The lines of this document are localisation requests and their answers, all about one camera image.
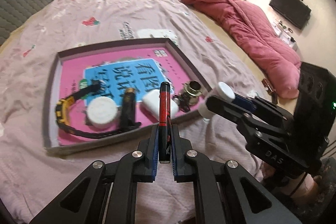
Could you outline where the small white pill bottle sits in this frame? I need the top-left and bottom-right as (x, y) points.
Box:
(198, 82), (236, 122)

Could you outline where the brass metal fitting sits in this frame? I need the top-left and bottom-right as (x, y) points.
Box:
(179, 81), (202, 106)

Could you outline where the large white jar lid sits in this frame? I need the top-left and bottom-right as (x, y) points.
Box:
(86, 96), (118, 129)

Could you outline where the black gold lighter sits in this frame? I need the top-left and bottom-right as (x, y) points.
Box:
(119, 88), (136, 131)

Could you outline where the yellow black wristwatch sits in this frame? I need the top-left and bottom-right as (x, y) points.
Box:
(55, 80), (141, 140)

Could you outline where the black key bundle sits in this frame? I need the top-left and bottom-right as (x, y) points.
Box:
(173, 95), (190, 113)

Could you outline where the white earbuds case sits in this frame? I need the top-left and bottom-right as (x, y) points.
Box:
(142, 89), (179, 120)

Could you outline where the red quilted comforter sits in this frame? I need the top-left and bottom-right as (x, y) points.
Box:
(180, 0), (301, 99)

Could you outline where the pink patterned bed sheet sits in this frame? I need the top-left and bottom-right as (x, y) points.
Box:
(1, 0), (263, 223)

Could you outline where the pink blue book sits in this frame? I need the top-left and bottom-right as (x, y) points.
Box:
(56, 47), (207, 146)

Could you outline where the black wall television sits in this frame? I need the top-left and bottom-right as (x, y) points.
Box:
(269, 0), (311, 30)

